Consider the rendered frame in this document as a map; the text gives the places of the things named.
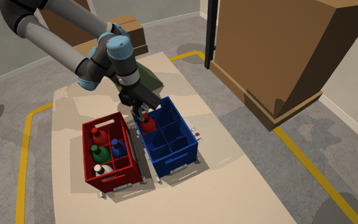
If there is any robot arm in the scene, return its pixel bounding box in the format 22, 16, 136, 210
0, 0, 162, 110

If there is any white paper pick list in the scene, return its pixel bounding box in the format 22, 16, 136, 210
183, 118, 203, 142

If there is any dark blue bottle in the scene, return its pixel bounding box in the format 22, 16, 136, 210
111, 139, 128, 159

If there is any blue crate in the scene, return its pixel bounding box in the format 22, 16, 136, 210
134, 102, 198, 178

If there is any green bottle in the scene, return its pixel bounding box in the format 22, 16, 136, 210
92, 145, 112, 164

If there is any red plastic bottle crate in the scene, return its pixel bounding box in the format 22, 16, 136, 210
82, 118, 143, 193

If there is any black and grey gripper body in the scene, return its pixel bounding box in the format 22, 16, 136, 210
116, 78, 143, 108

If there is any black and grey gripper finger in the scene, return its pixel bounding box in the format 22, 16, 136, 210
141, 103, 149, 114
130, 103, 145, 122

